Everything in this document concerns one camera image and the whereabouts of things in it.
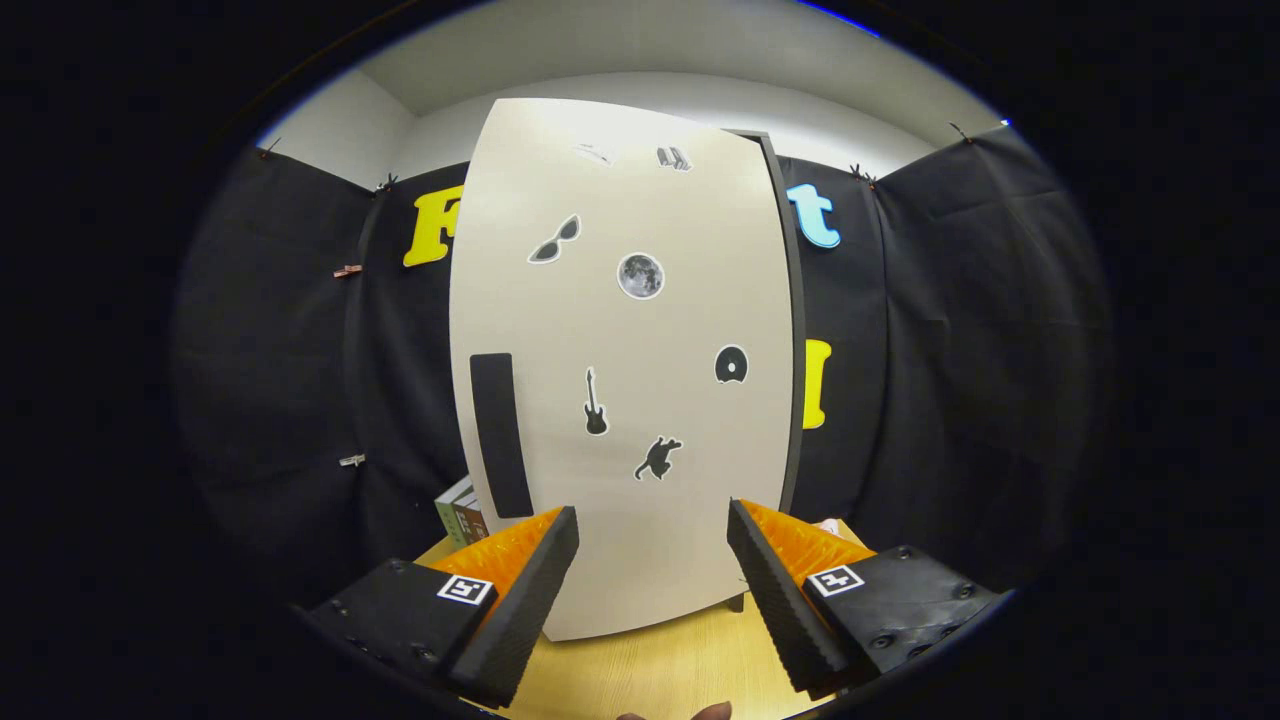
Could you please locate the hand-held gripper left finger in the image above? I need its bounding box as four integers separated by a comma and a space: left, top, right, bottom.
300, 505, 581, 709

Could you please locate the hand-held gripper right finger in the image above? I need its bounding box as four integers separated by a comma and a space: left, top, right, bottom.
727, 498, 1006, 699

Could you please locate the black door handle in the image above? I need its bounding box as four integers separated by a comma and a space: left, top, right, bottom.
469, 352, 535, 519

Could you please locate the green book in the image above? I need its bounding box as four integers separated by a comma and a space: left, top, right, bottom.
435, 478, 473, 547

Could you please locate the grey cabinet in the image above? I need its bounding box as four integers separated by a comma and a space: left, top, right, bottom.
735, 128, 809, 613

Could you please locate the black backdrop cloth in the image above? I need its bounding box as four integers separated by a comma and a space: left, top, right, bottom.
172, 125, 1113, 601

